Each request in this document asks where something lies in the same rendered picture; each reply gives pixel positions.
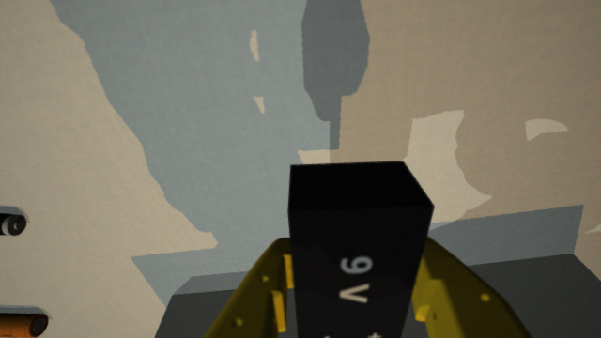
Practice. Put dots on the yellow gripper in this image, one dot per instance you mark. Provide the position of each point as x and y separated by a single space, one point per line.
452 299

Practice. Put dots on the black aaa battery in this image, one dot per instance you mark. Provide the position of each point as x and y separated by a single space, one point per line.
11 224

